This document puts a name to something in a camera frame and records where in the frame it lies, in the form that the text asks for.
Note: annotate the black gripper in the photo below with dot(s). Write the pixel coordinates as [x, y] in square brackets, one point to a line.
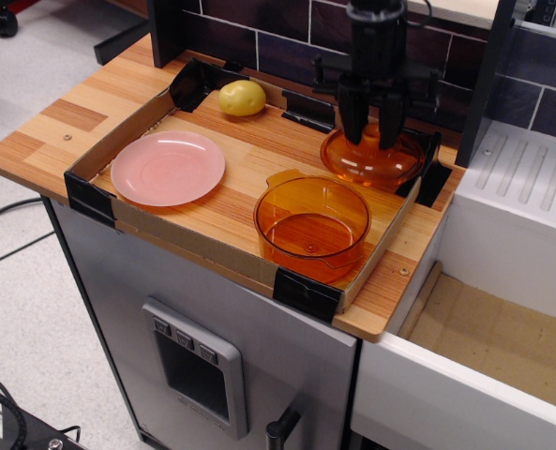
[376, 72]

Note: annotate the orange transparent pot lid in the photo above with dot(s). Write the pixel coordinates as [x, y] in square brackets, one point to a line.
[368, 164]

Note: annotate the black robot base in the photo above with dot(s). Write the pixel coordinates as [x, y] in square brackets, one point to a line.
[20, 429]

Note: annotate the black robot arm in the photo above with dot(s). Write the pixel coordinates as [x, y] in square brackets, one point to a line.
[377, 72]

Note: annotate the orange transparent pot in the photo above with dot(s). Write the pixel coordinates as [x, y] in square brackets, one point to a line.
[312, 225]

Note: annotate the cardboard fence with black tape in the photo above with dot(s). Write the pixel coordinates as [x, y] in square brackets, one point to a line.
[217, 232]

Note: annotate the yellow toy potato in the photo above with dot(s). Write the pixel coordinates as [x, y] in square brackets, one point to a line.
[241, 98]

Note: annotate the pink plastic plate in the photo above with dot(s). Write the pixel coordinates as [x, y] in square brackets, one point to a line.
[168, 168]

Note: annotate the white toy sink unit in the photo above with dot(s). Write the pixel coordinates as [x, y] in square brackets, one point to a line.
[470, 360]

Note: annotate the grey toy dishwasher cabinet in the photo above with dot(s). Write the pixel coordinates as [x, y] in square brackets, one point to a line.
[203, 362]

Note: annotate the black caster wheel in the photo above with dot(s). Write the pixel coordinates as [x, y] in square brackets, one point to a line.
[8, 22]

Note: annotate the black metal frame bar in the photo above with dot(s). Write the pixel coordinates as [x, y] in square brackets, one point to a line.
[109, 48]

